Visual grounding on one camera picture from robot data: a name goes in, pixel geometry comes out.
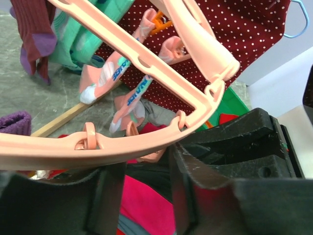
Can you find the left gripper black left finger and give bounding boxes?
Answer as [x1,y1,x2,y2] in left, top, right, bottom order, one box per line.
[0,163,126,235]

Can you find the white blue hanging sock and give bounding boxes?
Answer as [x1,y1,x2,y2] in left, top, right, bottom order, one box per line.
[79,8,186,134]

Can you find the pink round clip hanger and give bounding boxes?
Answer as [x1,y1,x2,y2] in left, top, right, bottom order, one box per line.
[0,0,240,170]

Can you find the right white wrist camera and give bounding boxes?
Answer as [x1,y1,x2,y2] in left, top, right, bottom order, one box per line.
[302,66,313,108]

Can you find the orange sock in tray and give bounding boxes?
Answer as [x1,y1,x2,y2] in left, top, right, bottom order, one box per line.
[204,120,213,129]

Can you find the wooden clothes rack frame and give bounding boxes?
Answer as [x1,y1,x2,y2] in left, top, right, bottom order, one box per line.
[30,80,123,138]

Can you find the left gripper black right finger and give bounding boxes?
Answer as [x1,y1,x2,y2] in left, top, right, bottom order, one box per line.
[169,144,313,235]

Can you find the blue wire hanger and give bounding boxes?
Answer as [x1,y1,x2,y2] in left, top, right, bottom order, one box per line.
[284,0,311,39]

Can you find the maroon purple hanging sock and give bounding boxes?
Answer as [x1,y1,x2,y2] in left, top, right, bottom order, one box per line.
[10,0,57,84]

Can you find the grey folded towel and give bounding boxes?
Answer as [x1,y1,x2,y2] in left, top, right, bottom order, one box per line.
[117,214,149,235]

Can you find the red folded towel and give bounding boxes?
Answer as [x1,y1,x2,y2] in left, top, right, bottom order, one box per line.
[29,133,137,235]

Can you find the grey cloth under dress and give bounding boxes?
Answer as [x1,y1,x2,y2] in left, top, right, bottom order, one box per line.
[141,99,176,126]

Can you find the teal hanging sock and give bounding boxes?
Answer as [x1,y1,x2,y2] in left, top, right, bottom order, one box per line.
[49,0,134,73]

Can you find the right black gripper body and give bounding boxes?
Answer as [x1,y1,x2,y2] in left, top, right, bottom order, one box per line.
[180,108,304,178]

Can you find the purple orange striped sock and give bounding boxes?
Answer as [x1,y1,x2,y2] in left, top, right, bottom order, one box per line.
[0,111,32,136]

